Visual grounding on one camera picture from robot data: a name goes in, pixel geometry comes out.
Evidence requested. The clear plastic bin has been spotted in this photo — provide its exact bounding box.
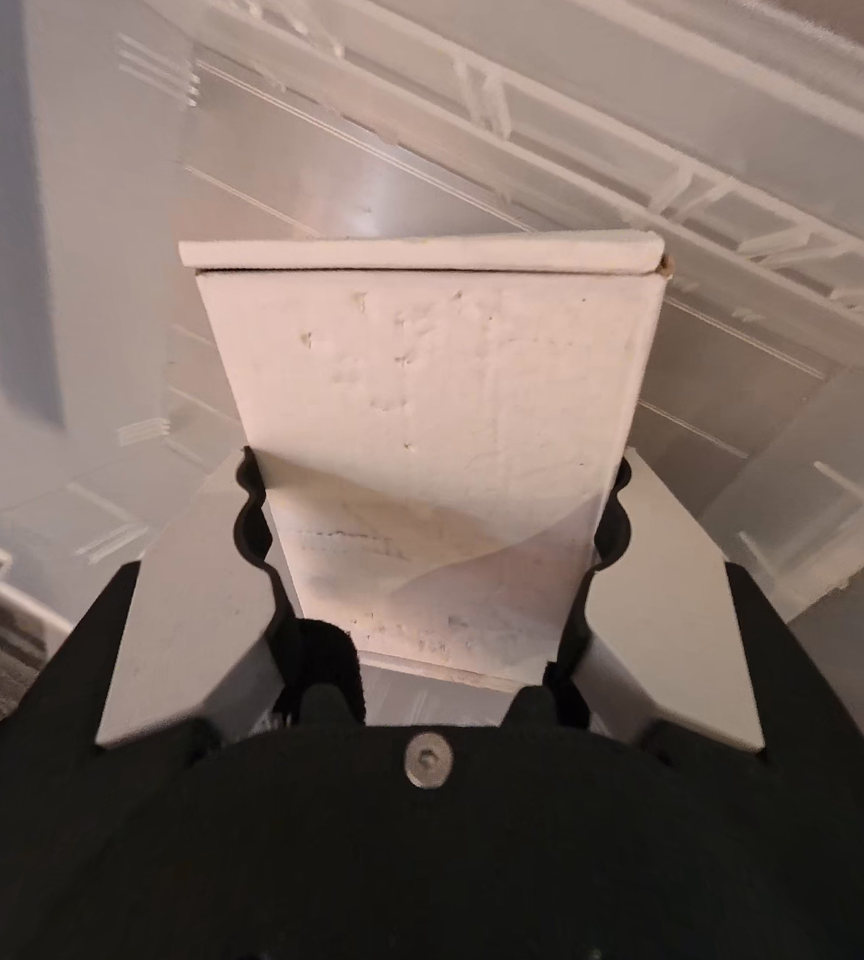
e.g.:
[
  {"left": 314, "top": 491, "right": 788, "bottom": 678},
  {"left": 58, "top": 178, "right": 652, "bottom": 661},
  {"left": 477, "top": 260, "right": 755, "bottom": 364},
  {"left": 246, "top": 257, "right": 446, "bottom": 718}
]
[{"left": 0, "top": 0, "right": 864, "bottom": 624}]

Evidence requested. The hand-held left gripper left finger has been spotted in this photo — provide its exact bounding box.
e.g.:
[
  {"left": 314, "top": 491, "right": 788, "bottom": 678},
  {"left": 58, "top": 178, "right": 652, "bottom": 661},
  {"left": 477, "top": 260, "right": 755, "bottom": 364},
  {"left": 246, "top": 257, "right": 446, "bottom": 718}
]
[{"left": 94, "top": 446, "right": 306, "bottom": 747}]

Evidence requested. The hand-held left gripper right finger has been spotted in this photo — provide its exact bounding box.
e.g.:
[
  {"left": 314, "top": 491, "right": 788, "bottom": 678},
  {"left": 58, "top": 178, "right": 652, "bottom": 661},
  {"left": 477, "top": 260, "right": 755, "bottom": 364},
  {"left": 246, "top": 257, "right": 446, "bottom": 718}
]
[{"left": 548, "top": 447, "right": 767, "bottom": 753}]

